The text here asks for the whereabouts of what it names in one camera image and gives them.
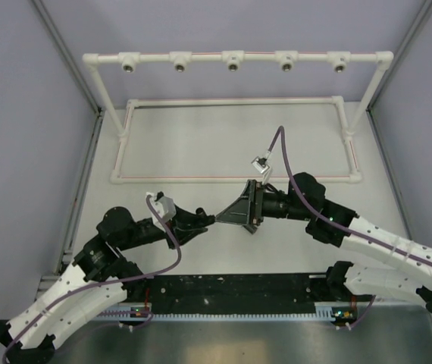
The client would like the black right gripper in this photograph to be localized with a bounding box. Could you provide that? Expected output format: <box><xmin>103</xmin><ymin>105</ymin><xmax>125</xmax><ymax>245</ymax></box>
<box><xmin>217</xmin><ymin>180</ymin><xmax>312</xmax><ymax>227</ymax></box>

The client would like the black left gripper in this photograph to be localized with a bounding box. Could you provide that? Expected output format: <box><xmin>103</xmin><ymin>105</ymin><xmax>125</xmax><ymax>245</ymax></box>
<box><xmin>118</xmin><ymin>204</ymin><xmax>208</xmax><ymax>250</ymax></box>

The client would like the small black water faucet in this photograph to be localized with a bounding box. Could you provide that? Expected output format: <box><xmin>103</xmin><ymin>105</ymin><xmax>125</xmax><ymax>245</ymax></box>
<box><xmin>196</xmin><ymin>207</ymin><xmax>211</xmax><ymax>218</ymax></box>

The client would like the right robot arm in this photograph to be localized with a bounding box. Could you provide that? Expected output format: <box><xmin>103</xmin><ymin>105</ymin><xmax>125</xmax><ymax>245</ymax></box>
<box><xmin>216</xmin><ymin>172</ymin><xmax>432</xmax><ymax>314</ymax></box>

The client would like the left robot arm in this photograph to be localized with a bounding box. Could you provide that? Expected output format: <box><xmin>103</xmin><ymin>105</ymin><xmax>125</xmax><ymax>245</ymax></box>
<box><xmin>0</xmin><ymin>198</ymin><xmax>215</xmax><ymax>363</ymax></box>

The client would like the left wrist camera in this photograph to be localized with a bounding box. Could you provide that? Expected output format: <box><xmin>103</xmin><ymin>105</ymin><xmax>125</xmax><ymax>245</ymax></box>
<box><xmin>149</xmin><ymin>192</ymin><xmax>176</xmax><ymax>229</ymax></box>

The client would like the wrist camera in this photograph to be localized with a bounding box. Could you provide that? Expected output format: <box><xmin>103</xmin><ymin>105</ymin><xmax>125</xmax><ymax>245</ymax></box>
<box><xmin>252</xmin><ymin>157</ymin><xmax>272</xmax><ymax>184</ymax></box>
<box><xmin>149</xmin><ymin>192</ymin><xmax>176</xmax><ymax>229</ymax></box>

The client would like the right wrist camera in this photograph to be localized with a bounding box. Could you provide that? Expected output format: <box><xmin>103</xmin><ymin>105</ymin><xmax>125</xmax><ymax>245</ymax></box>
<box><xmin>252</xmin><ymin>157</ymin><xmax>272</xmax><ymax>184</ymax></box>

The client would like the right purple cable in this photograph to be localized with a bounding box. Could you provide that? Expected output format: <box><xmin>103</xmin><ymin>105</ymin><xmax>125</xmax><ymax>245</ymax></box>
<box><xmin>265</xmin><ymin>126</ymin><xmax>432</xmax><ymax>276</ymax></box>

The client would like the purple cable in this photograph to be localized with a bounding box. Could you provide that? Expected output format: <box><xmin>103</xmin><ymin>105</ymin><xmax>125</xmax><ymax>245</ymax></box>
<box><xmin>265</xmin><ymin>126</ymin><xmax>432</xmax><ymax>276</ymax></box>
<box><xmin>2</xmin><ymin>193</ymin><xmax>183</xmax><ymax>363</ymax></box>

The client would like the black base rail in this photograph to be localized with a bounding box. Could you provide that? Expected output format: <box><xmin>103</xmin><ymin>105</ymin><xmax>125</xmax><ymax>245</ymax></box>
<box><xmin>125</xmin><ymin>273</ymin><xmax>352</xmax><ymax>315</ymax></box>

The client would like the left aluminium frame post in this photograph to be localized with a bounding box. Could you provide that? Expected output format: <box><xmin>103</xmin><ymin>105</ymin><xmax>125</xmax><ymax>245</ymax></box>
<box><xmin>29</xmin><ymin>0</ymin><xmax>103</xmax><ymax>275</ymax></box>

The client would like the aluminium frame post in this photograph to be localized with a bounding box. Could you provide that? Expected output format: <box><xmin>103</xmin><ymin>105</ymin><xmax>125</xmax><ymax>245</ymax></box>
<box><xmin>29</xmin><ymin>0</ymin><xmax>103</xmax><ymax>275</ymax></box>
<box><xmin>369</xmin><ymin>1</ymin><xmax>432</xmax><ymax>247</ymax></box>

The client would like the grey slotted cable duct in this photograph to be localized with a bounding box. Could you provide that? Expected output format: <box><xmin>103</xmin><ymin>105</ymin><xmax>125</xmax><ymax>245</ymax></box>
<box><xmin>98</xmin><ymin>301</ymin><xmax>357</xmax><ymax>323</ymax></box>

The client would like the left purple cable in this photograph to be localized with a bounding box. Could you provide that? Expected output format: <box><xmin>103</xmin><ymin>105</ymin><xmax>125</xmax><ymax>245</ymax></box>
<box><xmin>2</xmin><ymin>193</ymin><xmax>183</xmax><ymax>363</ymax></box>

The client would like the white PVC pipe frame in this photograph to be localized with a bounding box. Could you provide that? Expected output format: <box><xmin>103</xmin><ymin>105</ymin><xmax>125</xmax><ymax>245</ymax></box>
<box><xmin>83</xmin><ymin>50</ymin><xmax>394</xmax><ymax>184</ymax></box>

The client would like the right aluminium frame post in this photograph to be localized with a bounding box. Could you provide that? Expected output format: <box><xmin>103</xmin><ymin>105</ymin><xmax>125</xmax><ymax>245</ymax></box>
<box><xmin>369</xmin><ymin>1</ymin><xmax>432</xmax><ymax>247</ymax></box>

